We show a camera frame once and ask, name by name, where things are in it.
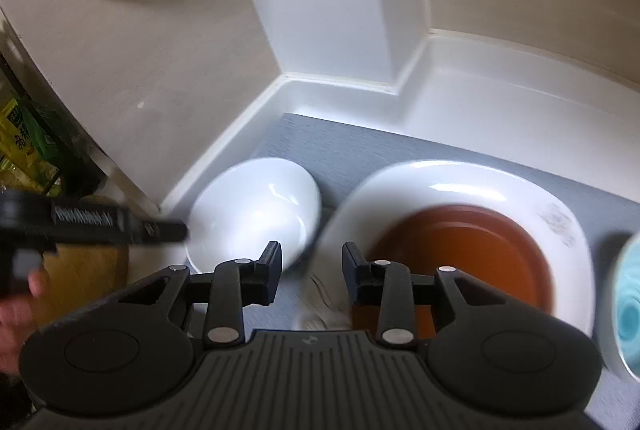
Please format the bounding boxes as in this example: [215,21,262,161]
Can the white bowl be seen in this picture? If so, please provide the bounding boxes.
[185,157,323,275]

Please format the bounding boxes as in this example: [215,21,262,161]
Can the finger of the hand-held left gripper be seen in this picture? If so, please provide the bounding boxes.
[50,202,190,245]

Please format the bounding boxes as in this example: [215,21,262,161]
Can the white plate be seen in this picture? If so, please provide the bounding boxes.
[317,160,597,337]

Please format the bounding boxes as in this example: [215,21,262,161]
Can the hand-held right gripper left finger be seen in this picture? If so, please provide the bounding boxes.
[120,240,284,346]

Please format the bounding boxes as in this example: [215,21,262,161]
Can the person's left hand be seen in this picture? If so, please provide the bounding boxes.
[0,269,52,377]

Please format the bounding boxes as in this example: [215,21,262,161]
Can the grey mat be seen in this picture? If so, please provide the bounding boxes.
[257,112,640,430]

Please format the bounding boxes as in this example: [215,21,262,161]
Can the light blue bowl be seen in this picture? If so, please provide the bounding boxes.
[606,232,640,382]

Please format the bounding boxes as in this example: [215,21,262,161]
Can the brown plate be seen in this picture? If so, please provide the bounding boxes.
[350,204,557,342]

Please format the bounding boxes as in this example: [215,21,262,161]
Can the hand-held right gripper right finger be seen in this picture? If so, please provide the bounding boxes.
[342,242,506,346]

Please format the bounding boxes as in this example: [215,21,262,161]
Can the yellow green packet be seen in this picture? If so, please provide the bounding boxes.
[0,94,65,191]

